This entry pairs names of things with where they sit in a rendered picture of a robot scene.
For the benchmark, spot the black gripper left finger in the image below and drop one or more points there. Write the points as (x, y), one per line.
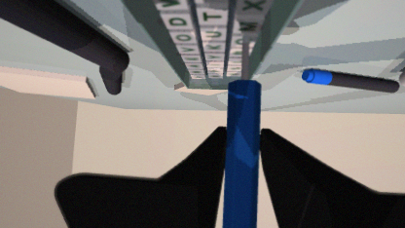
(187, 196)

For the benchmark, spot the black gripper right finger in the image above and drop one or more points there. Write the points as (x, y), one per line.
(307, 193)

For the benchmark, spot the pale peach flat rectangular slab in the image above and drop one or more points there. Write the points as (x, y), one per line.
(37, 82)

